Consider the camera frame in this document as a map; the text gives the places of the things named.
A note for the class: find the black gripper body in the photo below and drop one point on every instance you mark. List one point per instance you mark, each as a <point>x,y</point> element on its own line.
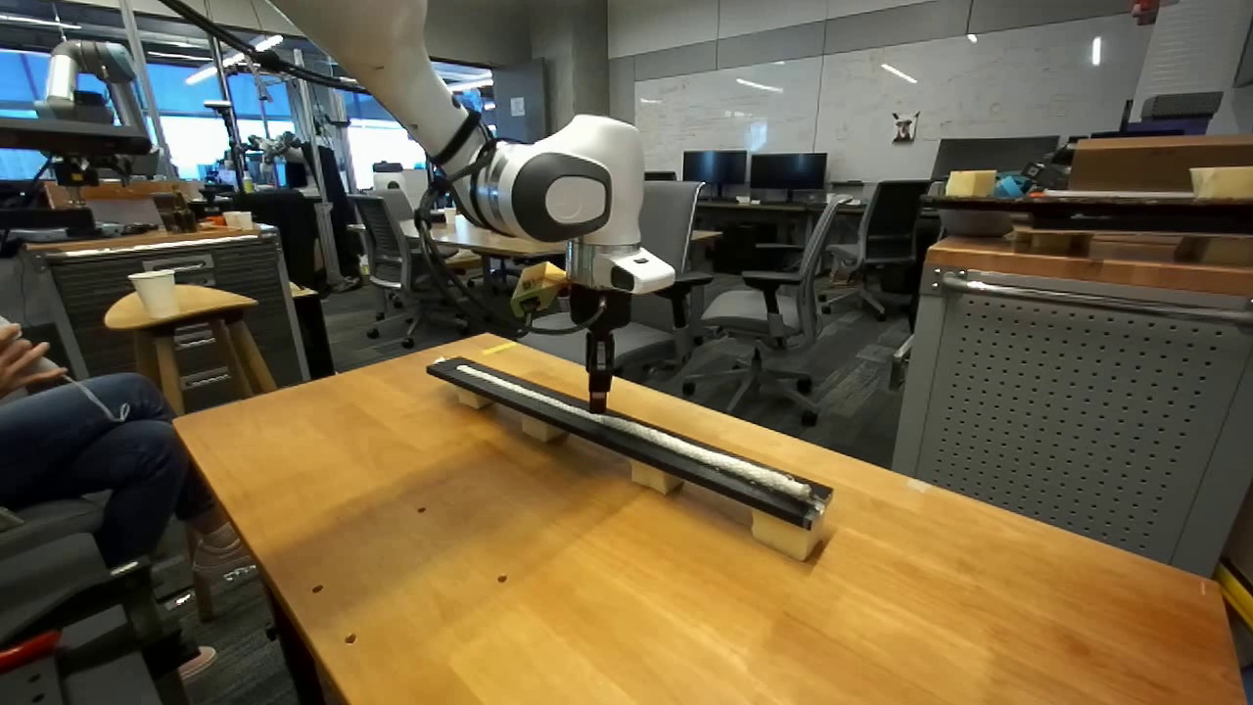
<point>600,312</point>

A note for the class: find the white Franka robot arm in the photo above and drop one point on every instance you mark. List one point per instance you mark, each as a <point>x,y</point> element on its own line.
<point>572,198</point>

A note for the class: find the person's hand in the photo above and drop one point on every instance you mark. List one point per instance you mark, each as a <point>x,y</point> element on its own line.
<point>25,358</point>

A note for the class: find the grey office chair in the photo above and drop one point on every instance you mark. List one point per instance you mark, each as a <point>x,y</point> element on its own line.
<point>671,222</point>
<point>785,307</point>

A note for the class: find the black computer monitor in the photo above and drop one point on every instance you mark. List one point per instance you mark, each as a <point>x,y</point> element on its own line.
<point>789,175</point>
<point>715,175</point>

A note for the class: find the black mesh office chair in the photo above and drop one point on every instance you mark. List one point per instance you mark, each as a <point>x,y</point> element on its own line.
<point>384,248</point>

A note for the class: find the dark drawer cabinet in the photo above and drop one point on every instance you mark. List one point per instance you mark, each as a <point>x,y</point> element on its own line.
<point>250,275</point>

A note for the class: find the round wooden stool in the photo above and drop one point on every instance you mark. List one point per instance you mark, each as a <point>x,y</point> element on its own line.
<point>222,304</point>

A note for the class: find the yellow foam block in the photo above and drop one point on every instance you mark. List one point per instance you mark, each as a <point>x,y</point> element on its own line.
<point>968,187</point>
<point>1222,183</point>

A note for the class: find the white paper cup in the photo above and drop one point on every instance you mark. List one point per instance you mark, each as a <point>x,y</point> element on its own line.
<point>156,290</point>

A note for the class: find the grey perforated metal cabinet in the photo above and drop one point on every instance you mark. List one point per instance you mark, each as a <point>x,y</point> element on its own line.
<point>1071,405</point>

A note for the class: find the person's leg in jeans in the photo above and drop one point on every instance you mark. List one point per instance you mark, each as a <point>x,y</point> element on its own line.
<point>119,455</point>

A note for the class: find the light sneaker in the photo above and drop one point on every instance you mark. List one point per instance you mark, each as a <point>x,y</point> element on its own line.
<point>199,664</point>

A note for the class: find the black tray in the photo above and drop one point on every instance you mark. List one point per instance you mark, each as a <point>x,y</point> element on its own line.
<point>1110,210</point>

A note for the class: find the brown cardboard box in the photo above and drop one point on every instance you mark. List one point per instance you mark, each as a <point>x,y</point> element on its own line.
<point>1148,160</point>

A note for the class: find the white lamp head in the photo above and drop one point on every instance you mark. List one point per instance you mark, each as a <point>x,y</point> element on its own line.
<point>62,81</point>

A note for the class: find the red chair part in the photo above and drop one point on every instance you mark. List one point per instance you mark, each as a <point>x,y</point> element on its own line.
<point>28,651</point>

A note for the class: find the yellow bar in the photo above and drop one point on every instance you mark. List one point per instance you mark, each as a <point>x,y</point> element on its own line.
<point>1241,596</point>

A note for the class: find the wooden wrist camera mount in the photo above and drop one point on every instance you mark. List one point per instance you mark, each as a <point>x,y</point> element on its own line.
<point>537,288</point>

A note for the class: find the light rail support block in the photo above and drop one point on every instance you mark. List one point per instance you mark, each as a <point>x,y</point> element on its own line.
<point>785,535</point>
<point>656,478</point>
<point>537,429</point>
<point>472,395</point>

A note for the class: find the long black grooved rail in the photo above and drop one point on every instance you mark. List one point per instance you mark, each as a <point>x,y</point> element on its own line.
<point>730,488</point>

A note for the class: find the small black wall sticker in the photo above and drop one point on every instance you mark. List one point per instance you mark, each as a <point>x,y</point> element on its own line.
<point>905,126</point>

